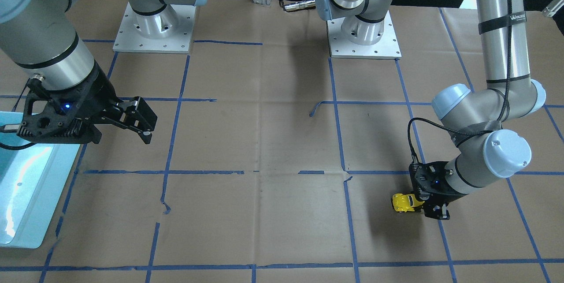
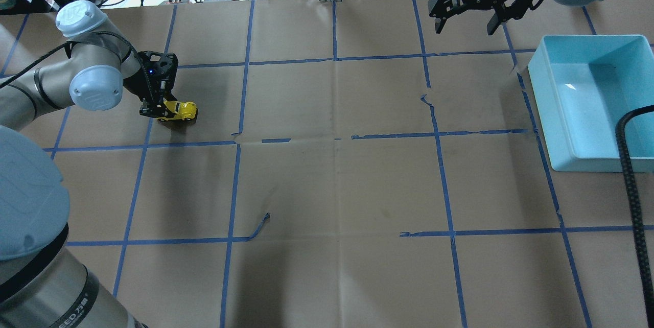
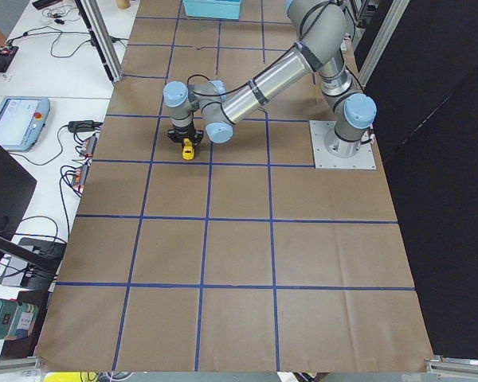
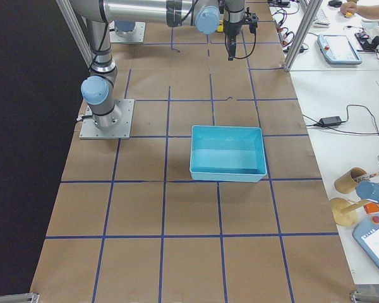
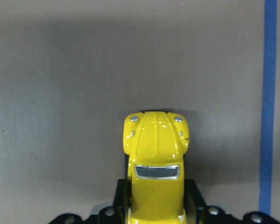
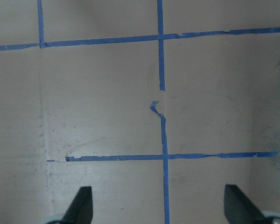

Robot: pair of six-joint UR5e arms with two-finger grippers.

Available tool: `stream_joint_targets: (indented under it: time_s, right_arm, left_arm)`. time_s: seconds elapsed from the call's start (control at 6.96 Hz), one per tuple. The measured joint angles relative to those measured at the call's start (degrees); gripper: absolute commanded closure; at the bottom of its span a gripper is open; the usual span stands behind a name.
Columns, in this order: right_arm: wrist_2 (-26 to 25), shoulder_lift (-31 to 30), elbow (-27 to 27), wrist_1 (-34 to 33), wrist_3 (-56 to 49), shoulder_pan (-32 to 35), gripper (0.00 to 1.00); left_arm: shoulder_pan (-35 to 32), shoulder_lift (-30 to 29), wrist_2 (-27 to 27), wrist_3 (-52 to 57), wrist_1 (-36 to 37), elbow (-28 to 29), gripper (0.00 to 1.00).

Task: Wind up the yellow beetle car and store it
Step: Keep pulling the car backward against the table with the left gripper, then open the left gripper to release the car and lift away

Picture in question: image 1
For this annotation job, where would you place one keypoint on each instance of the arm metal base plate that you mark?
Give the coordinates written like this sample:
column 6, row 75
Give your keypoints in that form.
column 365, row 31
column 170, row 31

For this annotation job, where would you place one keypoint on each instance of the light blue plastic bin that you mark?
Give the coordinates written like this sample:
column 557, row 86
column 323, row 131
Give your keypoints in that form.
column 31, row 183

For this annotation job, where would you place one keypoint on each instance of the brown paper table cover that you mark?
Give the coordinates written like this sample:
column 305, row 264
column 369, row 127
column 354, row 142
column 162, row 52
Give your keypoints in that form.
column 273, row 162

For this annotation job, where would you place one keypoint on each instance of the yellow beetle toy car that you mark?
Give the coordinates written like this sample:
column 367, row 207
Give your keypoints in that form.
column 402, row 203

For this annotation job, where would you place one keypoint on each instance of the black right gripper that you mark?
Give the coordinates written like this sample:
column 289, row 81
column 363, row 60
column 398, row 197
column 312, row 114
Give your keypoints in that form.
column 99, row 92

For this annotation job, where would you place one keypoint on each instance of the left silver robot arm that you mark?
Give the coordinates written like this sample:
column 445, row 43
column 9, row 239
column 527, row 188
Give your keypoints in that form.
column 488, row 152

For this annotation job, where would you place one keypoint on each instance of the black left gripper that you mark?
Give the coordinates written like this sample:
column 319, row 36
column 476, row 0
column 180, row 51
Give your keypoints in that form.
column 454, row 195

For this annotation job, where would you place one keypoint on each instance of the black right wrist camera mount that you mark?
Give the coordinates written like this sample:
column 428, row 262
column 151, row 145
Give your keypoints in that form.
column 57, row 119

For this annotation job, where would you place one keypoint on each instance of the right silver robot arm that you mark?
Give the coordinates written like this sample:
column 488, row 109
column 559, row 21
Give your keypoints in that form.
column 38, row 37

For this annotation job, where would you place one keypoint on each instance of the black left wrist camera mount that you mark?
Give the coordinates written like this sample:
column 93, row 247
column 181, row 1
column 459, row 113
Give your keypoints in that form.
column 427, row 179

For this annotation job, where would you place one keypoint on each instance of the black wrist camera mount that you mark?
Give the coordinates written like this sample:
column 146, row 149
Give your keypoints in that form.
column 427, row 179
column 57, row 119

